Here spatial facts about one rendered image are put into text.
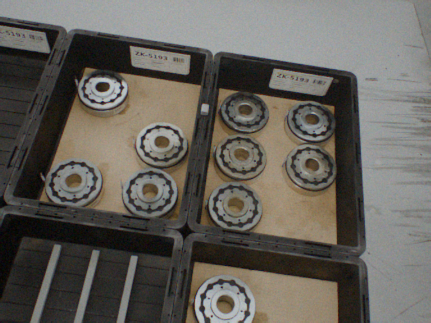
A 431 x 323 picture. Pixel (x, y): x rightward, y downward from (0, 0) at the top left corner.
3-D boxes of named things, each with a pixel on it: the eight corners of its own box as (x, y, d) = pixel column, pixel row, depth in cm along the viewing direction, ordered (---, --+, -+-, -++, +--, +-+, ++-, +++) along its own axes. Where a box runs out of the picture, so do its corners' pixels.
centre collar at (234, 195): (222, 193, 85) (222, 191, 85) (248, 195, 86) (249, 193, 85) (221, 217, 83) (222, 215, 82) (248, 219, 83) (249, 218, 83)
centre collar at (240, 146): (230, 143, 91) (231, 141, 90) (254, 147, 91) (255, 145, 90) (227, 163, 88) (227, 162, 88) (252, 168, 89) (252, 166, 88)
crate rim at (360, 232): (213, 57, 96) (214, 49, 94) (353, 79, 97) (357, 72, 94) (185, 235, 76) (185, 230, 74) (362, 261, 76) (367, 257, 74)
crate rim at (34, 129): (71, 35, 95) (69, 26, 93) (213, 57, 96) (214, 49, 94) (4, 209, 75) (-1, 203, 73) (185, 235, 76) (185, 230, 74)
